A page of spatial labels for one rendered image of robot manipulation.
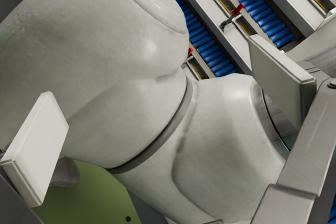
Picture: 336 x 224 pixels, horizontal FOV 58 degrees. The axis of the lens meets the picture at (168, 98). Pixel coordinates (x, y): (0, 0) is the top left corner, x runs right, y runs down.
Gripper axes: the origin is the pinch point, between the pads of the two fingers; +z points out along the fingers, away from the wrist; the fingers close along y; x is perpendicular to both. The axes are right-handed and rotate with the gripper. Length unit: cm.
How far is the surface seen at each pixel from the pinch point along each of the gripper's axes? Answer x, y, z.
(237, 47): -26, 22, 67
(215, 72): -34, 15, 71
